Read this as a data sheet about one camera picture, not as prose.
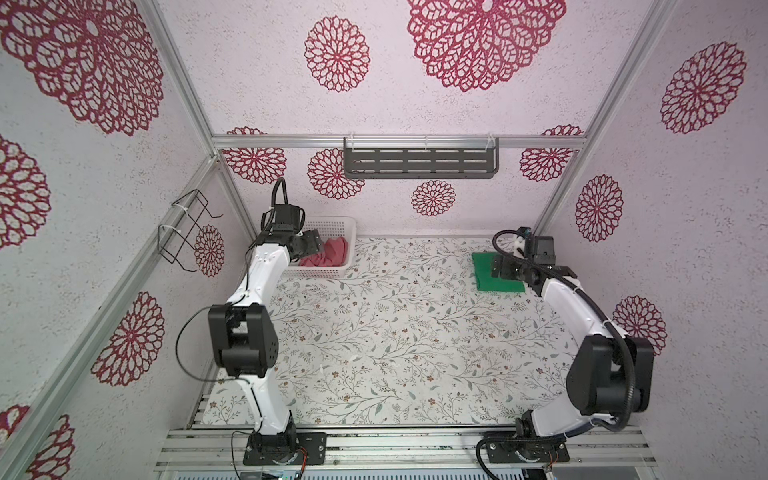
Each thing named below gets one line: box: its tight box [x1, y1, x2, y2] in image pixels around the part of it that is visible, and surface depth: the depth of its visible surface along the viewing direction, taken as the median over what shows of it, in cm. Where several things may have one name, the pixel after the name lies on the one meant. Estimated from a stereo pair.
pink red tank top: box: [299, 237, 348, 267], surface depth 108 cm
